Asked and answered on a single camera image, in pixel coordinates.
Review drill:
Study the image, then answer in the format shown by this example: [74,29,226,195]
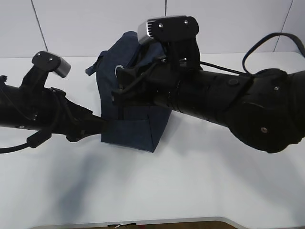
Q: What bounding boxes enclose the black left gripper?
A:
[49,88,108,142]

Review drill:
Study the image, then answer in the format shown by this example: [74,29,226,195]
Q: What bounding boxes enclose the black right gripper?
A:
[112,62,181,107]

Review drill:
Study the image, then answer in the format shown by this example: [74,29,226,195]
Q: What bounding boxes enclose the dark blue lunch bag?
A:
[85,31,171,153]

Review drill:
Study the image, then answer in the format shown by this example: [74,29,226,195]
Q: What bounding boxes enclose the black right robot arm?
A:
[112,63,305,153]

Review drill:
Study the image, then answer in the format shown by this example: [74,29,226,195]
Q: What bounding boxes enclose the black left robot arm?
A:
[0,75,107,142]

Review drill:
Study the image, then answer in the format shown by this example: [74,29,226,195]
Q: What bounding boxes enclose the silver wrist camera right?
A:
[137,15,199,45]

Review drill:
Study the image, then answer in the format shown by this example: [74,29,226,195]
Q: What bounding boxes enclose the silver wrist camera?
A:
[137,15,199,45]
[31,51,71,78]

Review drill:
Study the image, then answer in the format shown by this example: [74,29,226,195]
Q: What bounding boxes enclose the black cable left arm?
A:
[0,130,52,155]

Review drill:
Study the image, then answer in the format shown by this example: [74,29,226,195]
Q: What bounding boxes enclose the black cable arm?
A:
[0,130,52,155]
[200,32,305,76]

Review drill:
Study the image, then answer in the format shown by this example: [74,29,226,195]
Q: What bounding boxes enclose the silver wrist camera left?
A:
[31,51,71,78]

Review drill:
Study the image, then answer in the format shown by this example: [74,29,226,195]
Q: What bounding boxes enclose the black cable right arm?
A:
[200,32,305,76]

